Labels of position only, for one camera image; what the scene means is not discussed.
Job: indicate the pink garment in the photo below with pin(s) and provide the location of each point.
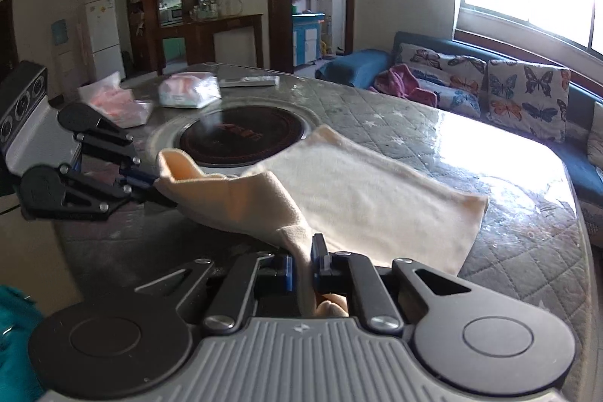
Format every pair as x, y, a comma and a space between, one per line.
405, 84

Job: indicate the white patterned cushion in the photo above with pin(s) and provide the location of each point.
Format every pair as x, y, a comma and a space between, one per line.
596, 133

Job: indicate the blue and white cabinet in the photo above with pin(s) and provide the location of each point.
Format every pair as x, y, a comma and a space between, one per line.
306, 37

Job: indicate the grey quilted table cover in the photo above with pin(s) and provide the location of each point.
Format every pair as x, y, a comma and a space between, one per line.
518, 251

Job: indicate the blue rolled blanket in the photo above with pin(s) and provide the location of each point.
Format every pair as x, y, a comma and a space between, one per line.
353, 65

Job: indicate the white plastic bag pink contents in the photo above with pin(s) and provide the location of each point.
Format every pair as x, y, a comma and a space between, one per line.
188, 89
110, 100

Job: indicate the butterfly print cushion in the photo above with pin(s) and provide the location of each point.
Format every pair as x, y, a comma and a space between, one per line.
527, 100
443, 63
454, 99

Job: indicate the white board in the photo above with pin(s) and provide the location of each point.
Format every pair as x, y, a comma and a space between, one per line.
235, 46

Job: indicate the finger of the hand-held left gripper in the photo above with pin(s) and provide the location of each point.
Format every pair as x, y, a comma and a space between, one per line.
94, 195
108, 150

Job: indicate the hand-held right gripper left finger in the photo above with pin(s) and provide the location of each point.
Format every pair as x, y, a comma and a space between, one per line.
286, 273

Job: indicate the beige cloth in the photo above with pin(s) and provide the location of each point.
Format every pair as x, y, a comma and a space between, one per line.
367, 195

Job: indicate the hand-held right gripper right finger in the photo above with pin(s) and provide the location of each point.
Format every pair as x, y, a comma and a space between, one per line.
320, 260

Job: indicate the black round induction hob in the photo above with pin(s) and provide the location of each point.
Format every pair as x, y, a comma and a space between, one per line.
235, 133

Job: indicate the dark wooden sideboard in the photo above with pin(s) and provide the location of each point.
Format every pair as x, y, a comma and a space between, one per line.
198, 39

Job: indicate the white remote control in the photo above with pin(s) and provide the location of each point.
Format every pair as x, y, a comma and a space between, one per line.
247, 81

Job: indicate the microwave oven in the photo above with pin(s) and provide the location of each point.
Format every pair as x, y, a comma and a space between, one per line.
170, 14

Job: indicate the teal cloth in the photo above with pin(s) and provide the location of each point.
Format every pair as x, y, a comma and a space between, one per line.
14, 336

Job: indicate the dark blue sofa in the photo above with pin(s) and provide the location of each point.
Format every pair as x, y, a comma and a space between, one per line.
579, 166

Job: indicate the white refrigerator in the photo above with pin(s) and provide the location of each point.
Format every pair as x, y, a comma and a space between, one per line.
103, 34

